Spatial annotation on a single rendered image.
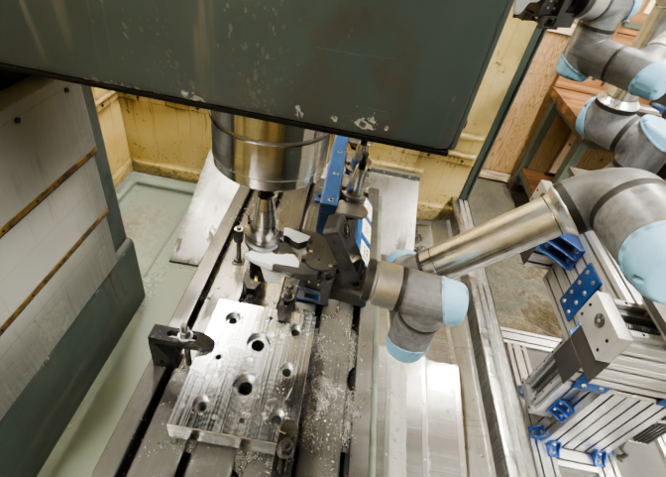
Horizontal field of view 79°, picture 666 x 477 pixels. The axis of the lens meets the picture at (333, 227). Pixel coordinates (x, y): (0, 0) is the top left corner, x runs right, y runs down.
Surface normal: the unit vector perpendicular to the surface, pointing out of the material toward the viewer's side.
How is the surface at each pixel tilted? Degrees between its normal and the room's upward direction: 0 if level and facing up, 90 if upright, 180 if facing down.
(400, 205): 24
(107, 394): 0
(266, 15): 90
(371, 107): 90
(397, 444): 8
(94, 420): 0
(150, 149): 90
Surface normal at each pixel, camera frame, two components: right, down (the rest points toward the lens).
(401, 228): 0.10, -0.43
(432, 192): -0.11, 0.63
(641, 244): -0.91, -0.30
